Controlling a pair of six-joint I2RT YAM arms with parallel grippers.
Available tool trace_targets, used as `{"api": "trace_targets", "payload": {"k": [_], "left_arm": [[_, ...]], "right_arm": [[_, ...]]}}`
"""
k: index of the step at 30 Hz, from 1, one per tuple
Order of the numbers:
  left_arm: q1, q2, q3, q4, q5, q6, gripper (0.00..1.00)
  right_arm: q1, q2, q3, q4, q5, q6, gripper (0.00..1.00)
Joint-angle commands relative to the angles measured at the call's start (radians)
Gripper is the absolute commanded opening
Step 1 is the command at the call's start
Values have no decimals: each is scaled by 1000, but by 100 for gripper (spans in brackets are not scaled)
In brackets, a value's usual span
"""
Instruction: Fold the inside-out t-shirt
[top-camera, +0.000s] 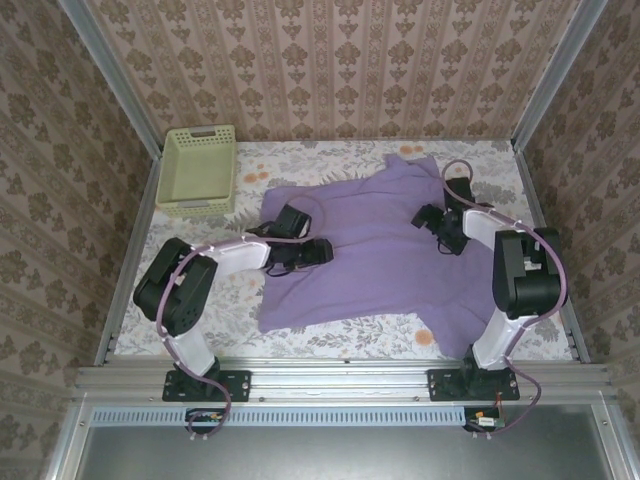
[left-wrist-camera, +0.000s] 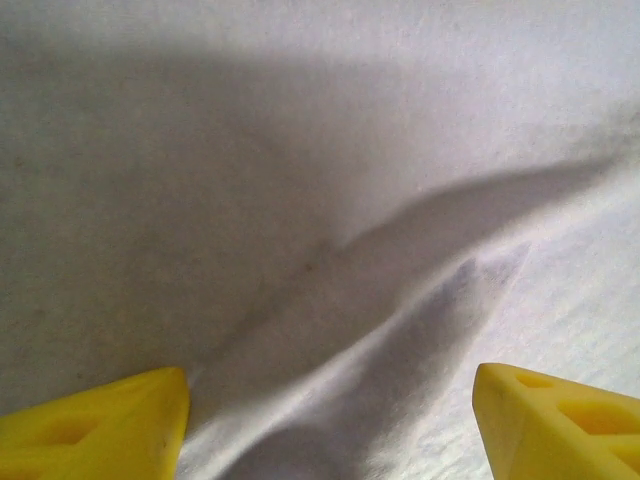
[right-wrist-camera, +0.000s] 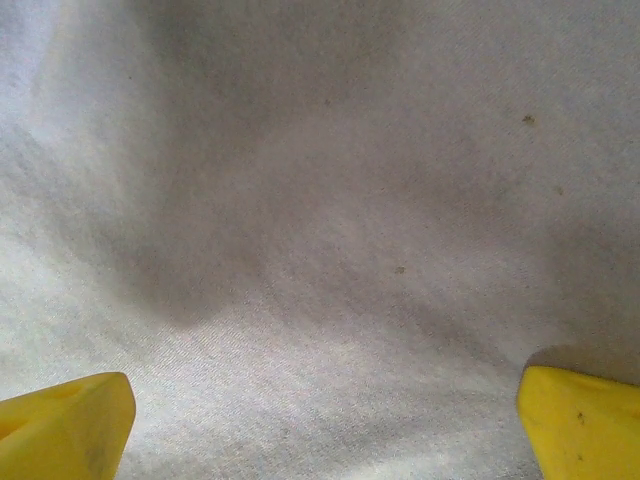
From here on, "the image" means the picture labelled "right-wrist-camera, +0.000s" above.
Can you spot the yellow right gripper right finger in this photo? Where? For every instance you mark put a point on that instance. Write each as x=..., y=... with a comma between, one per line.
x=585, y=430

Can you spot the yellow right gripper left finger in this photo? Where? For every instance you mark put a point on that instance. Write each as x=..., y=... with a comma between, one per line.
x=60, y=430

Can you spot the purple t-shirt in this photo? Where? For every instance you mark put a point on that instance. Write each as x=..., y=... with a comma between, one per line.
x=320, y=200

